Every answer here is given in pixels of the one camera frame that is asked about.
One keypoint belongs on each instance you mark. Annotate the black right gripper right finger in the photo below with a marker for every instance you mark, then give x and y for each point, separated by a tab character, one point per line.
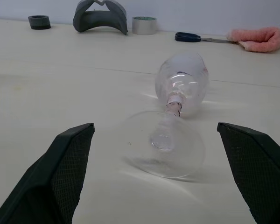
259	172

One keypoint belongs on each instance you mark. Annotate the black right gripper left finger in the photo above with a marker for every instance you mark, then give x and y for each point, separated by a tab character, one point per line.
44	177

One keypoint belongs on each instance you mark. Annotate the clear wine glass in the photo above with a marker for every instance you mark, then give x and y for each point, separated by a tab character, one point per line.
177	84

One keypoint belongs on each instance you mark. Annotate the pink fluffy cloth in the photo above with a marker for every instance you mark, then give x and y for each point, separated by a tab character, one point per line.
259	44

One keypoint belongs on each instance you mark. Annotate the grey curved plastic part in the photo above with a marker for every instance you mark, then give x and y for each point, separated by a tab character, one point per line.
98	19

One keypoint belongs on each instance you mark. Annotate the silver tape roll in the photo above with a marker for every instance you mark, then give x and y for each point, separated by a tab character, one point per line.
143	26

